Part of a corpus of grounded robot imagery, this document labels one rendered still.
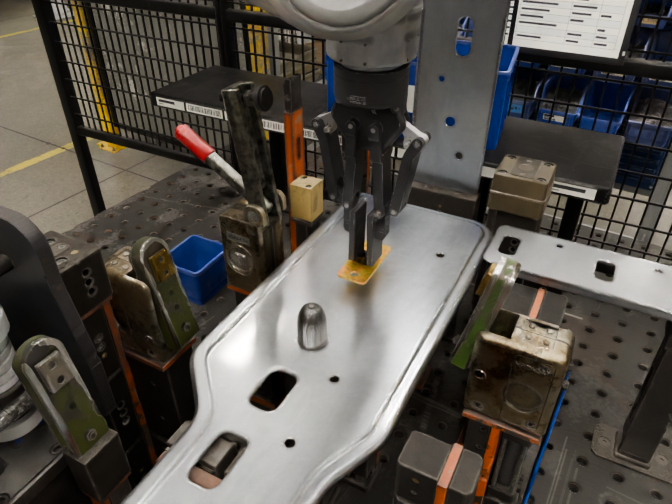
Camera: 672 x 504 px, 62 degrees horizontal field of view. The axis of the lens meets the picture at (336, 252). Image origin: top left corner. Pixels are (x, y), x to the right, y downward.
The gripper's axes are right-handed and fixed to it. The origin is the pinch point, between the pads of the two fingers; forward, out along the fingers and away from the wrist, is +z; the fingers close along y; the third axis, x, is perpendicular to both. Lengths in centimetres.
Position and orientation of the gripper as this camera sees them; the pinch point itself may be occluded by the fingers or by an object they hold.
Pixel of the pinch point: (365, 233)
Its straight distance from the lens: 66.2
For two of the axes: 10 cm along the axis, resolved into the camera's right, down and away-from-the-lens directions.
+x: 4.7, -5.1, 7.2
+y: 8.8, 2.7, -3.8
